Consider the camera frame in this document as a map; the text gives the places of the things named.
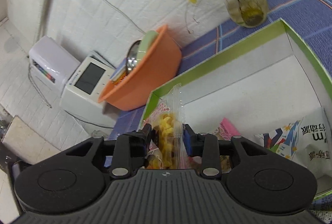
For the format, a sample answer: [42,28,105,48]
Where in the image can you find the pink nut snack pack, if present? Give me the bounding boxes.
[213,118,240,141]

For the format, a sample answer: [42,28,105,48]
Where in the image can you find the clear yellow puffs pack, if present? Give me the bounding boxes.
[144,83,208,173]

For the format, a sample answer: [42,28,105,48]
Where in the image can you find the white cartoon snack bag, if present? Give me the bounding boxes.
[254,107,331,178]

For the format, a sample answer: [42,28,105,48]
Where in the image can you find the white appliance with screen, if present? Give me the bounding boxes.
[60,51,120,129]

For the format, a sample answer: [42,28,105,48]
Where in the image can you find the orange plastic basin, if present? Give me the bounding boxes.
[98,25,182,111]

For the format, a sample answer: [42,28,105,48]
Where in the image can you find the metal bowl in basin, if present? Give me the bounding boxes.
[126,40,141,75]

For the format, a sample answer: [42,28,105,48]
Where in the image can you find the green cardboard box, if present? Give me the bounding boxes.
[138,18,332,204]

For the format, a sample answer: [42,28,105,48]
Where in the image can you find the white water purifier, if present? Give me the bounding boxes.
[29,36,80,93]

